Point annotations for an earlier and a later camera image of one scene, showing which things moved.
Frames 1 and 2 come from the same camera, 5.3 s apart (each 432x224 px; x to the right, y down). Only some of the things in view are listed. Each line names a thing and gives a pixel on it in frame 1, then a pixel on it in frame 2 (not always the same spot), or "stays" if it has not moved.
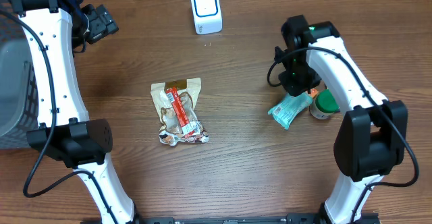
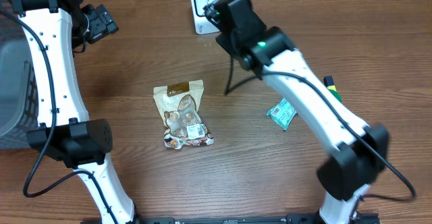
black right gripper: (295, 88) -> (253, 20)
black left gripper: (102, 24) stays
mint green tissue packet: (285, 111) stays
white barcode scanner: (206, 10) stays
